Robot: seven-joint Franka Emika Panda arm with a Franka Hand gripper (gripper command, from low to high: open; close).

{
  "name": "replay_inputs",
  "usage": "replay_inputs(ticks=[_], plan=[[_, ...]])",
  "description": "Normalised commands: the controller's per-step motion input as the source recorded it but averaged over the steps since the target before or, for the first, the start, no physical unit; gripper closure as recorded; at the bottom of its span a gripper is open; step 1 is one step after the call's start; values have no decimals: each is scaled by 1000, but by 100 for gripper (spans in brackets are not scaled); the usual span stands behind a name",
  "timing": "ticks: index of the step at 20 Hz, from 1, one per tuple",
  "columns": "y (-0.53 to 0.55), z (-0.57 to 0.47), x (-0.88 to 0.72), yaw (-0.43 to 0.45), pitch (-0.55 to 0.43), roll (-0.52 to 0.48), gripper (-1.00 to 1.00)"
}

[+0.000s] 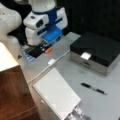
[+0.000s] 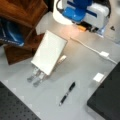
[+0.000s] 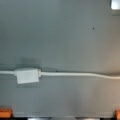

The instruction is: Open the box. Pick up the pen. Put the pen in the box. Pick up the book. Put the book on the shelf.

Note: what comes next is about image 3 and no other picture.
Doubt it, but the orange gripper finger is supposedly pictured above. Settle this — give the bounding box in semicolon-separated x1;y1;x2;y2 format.
0;108;13;118

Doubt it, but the white cable with inline box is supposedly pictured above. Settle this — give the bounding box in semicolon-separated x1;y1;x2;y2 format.
0;67;120;85

